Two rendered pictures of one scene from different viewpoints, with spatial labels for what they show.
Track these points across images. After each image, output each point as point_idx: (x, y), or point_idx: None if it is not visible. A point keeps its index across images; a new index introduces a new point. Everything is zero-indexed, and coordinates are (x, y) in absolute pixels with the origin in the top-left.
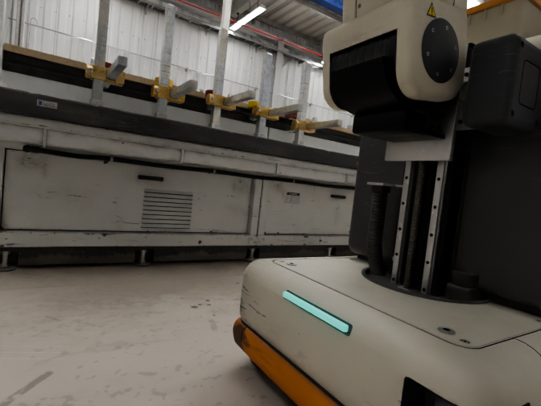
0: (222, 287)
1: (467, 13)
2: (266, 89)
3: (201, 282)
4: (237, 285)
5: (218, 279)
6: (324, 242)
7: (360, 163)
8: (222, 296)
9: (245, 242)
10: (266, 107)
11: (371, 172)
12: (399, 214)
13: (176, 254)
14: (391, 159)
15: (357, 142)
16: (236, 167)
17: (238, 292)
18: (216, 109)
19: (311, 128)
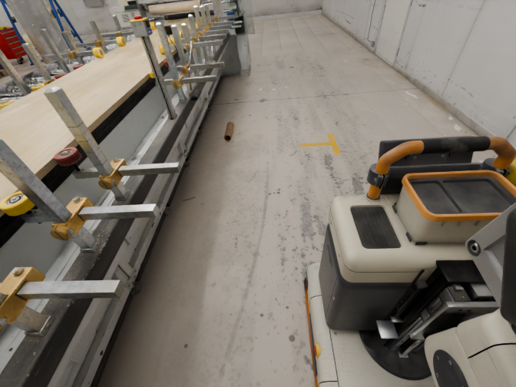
0: (189, 368)
1: (481, 219)
2: (47, 197)
3: (167, 385)
4: (191, 350)
5: (169, 362)
6: (162, 210)
7: (343, 304)
8: (209, 382)
9: (127, 293)
10: (73, 217)
11: (357, 308)
12: (404, 338)
13: (92, 386)
14: (418, 339)
15: (130, 106)
16: (100, 299)
17: (206, 359)
18: (22, 318)
19: (130, 175)
